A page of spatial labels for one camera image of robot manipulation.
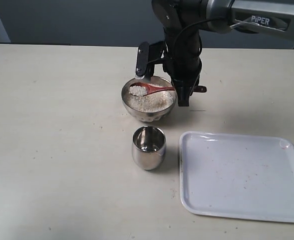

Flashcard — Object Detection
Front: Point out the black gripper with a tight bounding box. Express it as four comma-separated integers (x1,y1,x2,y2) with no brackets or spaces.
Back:
135,29,202,107

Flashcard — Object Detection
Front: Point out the dark red wooden spoon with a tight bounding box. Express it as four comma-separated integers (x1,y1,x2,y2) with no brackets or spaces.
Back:
129,82,175,97

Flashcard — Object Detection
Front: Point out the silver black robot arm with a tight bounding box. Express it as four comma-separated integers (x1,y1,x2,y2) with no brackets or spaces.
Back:
135,0,294,107

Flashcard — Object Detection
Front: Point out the steel bowl with rice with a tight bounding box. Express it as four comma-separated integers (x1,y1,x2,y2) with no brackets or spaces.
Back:
121,76,177,123

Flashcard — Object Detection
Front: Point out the steel cup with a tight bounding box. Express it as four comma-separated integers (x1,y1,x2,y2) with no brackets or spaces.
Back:
132,125,166,171

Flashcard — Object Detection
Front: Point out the white plastic tray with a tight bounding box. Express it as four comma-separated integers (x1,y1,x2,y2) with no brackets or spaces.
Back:
179,131,294,223

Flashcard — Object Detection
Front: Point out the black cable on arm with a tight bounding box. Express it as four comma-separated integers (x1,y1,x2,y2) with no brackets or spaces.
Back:
146,16,232,65

